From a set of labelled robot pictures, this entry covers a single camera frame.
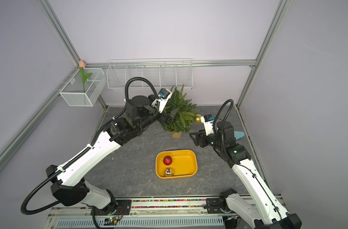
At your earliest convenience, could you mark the yellow plastic tray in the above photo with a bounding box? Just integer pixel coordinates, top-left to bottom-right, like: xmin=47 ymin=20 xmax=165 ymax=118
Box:
xmin=155 ymin=149 xmax=198 ymax=179

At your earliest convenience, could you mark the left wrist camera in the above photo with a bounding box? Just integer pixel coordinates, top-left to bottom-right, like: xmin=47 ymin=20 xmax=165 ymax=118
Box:
xmin=156 ymin=88 xmax=173 ymax=113

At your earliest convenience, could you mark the silver ball ornament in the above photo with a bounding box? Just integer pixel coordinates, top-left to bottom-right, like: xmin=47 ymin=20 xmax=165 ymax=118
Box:
xmin=164 ymin=168 xmax=174 ymax=177

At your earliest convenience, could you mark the small white mesh basket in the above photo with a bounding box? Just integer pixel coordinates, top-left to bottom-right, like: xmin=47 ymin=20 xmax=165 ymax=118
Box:
xmin=59 ymin=68 xmax=107 ymax=107

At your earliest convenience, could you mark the gold ball ornament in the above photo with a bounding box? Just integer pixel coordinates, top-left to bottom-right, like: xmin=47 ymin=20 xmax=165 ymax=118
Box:
xmin=194 ymin=114 xmax=202 ymax=124

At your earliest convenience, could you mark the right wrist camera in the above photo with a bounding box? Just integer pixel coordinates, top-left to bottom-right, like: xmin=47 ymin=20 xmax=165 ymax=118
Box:
xmin=201 ymin=114 xmax=215 ymax=135

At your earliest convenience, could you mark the red ribbed ball ornament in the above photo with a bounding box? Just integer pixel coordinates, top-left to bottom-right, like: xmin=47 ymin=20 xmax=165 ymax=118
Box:
xmin=162 ymin=156 xmax=173 ymax=166

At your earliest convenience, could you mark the pink artificial tulip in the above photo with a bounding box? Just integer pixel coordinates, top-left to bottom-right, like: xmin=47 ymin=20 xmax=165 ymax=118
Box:
xmin=79 ymin=60 xmax=92 ymax=93

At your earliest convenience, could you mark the teal garden trowel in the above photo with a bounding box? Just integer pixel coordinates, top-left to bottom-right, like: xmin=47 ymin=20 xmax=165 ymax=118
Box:
xmin=234 ymin=131 xmax=245 ymax=140

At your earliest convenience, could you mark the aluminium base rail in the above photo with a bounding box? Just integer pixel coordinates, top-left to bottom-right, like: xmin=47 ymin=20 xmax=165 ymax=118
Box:
xmin=42 ymin=196 xmax=292 ymax=229

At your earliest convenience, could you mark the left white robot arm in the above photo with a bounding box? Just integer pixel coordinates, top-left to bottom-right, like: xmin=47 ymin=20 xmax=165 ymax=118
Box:
xmin=20 ymin=77 xmax=175 ymax=215

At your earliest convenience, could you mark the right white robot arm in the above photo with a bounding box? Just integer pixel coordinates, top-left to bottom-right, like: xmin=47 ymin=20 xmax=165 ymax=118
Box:
xmin=190 ymin=99 xmax=302 ymax=229

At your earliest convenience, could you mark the long white wire basket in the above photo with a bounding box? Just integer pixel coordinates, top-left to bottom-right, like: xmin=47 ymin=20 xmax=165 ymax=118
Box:
xmin=107 ymin=58 xmax=194 ymax=90

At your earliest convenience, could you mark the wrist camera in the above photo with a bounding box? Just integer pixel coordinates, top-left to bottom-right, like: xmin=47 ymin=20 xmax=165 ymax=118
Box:
xmin=201 ymin=114 xmax=215 ymax=135
xmin=156 ymin=88 xmax=173 ymax=113

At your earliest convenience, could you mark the small green christmas tree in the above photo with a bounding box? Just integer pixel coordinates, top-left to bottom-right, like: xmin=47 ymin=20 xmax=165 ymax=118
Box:
xmin=162 ymin=85 xmax=198 ymax=139

